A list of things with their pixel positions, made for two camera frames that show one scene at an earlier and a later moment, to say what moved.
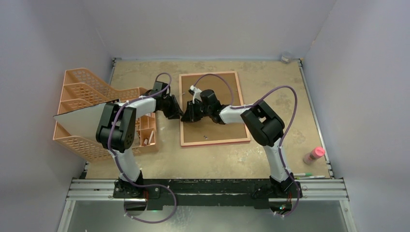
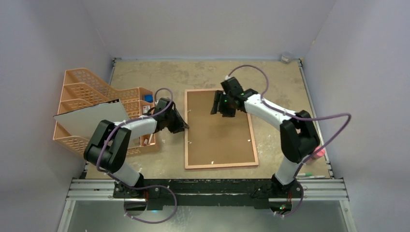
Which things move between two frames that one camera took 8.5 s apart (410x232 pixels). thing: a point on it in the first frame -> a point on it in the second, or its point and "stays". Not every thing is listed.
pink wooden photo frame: [209, 143] -> [212, 141]
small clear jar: [285, 57] stays
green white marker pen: [302, 174] stays
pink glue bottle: [311, 156] stays
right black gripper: [195, 111] -> [222, 103]
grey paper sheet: [86, 121] stays
